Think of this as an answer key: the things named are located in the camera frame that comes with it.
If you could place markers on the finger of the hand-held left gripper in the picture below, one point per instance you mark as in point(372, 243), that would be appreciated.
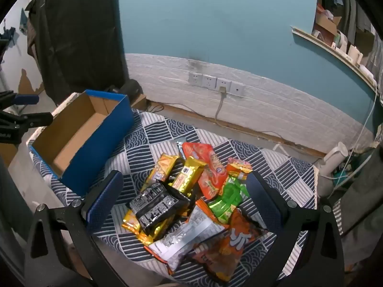
point(36, 118)
point(27, 99)

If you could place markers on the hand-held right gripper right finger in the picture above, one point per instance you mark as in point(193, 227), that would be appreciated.
point(261, 197)

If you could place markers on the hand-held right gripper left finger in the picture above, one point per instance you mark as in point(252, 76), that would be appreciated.
point(104, 197)

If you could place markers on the green snack bag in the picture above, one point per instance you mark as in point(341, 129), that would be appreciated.
point(230, 194)

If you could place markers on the silver white snack packet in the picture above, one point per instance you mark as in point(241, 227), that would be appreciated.
point(155, 206)

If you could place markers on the blue cardboard box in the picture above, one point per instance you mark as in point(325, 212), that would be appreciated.
point(101, 143)

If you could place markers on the long gold biscuit pack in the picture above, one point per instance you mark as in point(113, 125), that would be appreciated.
point(188, 176)

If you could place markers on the small orange yellow sachet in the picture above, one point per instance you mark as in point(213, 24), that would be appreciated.
point(238, 167)

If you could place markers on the navy white patterned cloth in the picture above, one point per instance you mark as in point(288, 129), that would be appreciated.
point(155, 134)

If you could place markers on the white plastic appliance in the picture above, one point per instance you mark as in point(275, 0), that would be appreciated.
point(335, 155)

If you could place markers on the black hanging cloth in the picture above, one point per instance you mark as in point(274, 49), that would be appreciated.
point(77, 30)

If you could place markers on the black round object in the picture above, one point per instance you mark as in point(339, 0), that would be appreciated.
point(131, 89)

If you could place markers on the grey cloth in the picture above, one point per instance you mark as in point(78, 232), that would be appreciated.
point(362, 203)

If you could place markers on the small brown cardboard piece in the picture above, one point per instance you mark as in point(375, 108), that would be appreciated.
point(139, 101)

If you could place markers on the brown cardboard box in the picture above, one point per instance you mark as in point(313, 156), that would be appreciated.
point(327, 25)

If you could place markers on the hanging clothes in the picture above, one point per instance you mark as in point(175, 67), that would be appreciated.
point(356, 9)

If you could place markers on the white wall socket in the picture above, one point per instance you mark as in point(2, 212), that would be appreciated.
point(195, 77)
point(238, 89)
point(209, 80)
point(223, 84)

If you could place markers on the wooden wall shelf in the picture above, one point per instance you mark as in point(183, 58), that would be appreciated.
point(329, 47)

